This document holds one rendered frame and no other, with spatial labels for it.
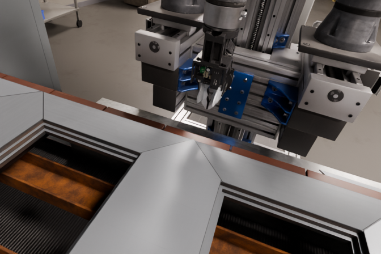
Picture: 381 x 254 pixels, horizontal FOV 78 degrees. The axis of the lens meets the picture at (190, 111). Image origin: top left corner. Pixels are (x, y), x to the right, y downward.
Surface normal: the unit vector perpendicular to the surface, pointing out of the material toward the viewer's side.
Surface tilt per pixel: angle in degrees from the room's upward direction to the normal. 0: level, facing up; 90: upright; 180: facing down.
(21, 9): 90
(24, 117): 0
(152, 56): 90
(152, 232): 0
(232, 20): 90
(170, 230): 0
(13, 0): 90
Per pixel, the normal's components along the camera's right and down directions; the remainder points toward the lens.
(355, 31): -0.29, 0.27
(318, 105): -0.38, 0.52
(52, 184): 0.11, -0.80
